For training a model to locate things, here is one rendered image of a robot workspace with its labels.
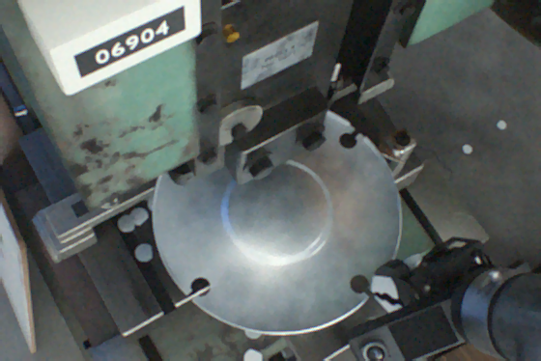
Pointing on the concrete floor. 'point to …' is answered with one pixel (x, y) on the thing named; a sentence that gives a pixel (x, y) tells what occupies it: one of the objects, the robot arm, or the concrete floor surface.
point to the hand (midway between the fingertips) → (375, 291)
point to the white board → (15, 270)
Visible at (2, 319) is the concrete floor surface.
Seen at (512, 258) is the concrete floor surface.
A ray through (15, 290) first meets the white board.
